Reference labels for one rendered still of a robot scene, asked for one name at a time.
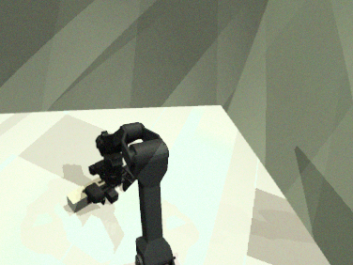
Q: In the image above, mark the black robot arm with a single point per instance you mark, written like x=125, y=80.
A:
x=148, y=162

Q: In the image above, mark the black two-prong plug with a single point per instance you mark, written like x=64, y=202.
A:
x=111, y=195

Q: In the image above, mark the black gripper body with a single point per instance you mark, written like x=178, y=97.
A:
x=96, y=192

